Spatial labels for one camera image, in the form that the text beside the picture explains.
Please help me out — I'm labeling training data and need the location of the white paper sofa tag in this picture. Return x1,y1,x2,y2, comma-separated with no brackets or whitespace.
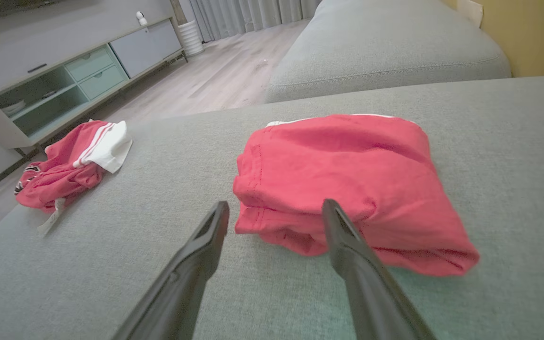
456,0,484,28

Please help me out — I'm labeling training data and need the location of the folded plain red garment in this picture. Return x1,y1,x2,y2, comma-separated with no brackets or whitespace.
232,113,481,277

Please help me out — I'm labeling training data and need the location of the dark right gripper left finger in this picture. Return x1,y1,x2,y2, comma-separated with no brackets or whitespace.
111,201,230,340

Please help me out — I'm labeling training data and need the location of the grey mint tv cabinet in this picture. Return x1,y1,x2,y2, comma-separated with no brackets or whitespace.
0,9,189,157

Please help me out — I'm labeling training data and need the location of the long yellow sofa back cushion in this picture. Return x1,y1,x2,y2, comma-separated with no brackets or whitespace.
442,0,544,78

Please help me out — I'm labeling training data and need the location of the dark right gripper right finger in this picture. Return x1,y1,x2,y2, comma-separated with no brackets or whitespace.
322,198,438,340

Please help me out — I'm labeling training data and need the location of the red shirt with white sleeves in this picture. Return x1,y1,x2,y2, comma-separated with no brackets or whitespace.
14,119,134,238

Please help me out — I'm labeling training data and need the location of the grey pleated curtain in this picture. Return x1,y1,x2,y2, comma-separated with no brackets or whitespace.
189,0,323,43

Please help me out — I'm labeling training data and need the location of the grey fabric sofa cushion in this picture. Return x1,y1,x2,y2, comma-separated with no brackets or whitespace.
264,0,512,104

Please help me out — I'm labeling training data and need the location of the white ribbed plant pot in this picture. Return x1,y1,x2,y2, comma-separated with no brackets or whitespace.
178,19,205,58

